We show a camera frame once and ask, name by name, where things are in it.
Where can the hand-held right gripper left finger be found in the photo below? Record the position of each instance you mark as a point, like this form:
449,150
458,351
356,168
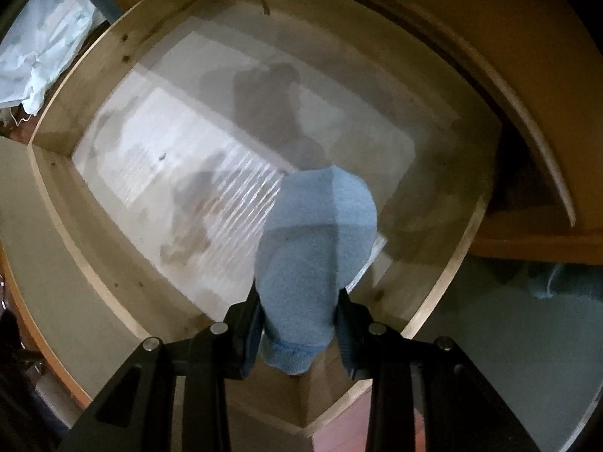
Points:
249,334

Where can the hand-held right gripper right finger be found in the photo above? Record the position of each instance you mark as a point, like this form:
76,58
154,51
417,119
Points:
347,339

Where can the light blue sock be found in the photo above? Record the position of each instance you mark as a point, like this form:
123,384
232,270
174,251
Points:
315,254

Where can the wooden drawer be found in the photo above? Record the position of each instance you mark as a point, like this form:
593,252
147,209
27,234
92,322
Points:
94,254

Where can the white drawer liner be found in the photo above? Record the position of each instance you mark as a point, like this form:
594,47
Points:
165,150

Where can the wooden nightstand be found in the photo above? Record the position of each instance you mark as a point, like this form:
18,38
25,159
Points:
541,127

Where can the white plastic bag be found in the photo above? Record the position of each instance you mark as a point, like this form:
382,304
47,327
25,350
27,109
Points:
42,47

